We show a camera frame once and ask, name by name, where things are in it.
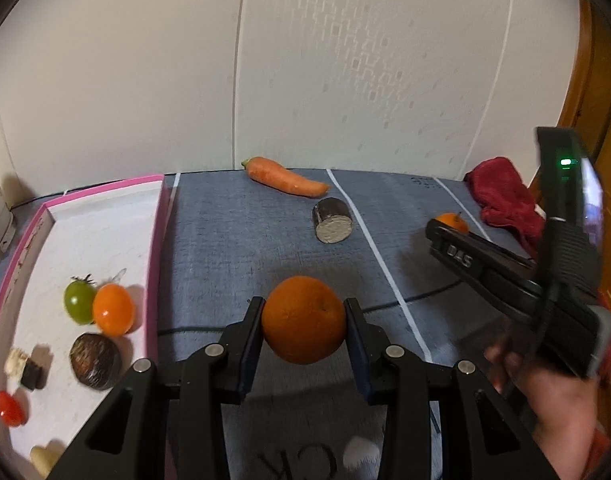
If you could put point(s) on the dark-skinned cut yam piece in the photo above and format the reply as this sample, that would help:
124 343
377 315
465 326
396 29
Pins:
331 221

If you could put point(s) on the red cherry tomato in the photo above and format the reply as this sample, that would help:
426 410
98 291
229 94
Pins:
10 408

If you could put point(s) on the dark and white food chunk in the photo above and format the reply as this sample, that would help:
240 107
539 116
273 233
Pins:
28 370

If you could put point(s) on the beige small potato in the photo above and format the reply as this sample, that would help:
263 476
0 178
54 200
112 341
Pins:
45 460

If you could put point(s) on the dark brown avocado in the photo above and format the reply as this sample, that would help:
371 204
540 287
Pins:
94 361

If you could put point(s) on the green tomato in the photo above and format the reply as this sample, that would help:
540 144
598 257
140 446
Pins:
79 301

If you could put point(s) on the orange tomato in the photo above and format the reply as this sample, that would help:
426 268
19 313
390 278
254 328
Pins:
114 309

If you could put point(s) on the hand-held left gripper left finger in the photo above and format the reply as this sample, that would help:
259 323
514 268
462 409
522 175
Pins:
249 350

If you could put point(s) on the large orange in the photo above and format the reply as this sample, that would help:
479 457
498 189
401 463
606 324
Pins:
304 320

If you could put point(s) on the person's right hand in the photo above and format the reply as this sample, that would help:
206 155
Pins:
550 410

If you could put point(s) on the grey printed tablecloth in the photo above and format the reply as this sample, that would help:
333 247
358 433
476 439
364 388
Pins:
265 240

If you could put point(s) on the wooden door frame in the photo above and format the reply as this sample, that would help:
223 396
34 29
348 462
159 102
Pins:
593 85

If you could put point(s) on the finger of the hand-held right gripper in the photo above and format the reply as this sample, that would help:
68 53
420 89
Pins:
465 257

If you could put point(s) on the orange carrot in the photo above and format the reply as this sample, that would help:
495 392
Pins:
285 180

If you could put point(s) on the small orange mandarin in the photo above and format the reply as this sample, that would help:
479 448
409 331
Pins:
453 221

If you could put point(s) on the red cloth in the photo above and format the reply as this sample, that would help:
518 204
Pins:
505 200

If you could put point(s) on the pink shallow box tray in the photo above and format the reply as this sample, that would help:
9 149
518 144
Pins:
85 285

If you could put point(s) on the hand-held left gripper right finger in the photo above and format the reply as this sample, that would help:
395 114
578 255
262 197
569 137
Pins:
358 350

